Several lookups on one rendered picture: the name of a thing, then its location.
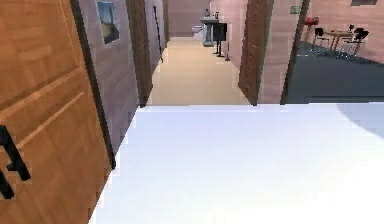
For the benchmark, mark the dark framed wall picture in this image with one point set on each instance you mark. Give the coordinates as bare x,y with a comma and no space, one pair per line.
363,2

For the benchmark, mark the wooden dining table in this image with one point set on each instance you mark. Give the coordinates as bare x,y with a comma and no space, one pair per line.
338,36

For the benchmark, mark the black dining chair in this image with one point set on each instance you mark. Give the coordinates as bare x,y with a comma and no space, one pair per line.
360,36
320,35

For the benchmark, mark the grey pedestal sink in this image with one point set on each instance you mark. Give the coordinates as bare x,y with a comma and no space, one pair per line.
209,30

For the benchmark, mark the dark brown room door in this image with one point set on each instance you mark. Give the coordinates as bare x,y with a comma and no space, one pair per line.
141,50
252,50

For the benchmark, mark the framed picture with blue sky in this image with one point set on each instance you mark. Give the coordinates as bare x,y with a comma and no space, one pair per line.
108,21

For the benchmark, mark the green wall switch plate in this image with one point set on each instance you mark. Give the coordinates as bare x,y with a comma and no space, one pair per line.
295,9

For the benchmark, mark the light brown wooden room door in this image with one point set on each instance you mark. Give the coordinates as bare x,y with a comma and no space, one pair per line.
43,100

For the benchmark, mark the red round seat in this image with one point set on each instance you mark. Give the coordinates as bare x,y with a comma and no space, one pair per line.
311,20

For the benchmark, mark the grey toilet plunger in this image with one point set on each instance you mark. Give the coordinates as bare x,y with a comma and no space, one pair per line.
228,53

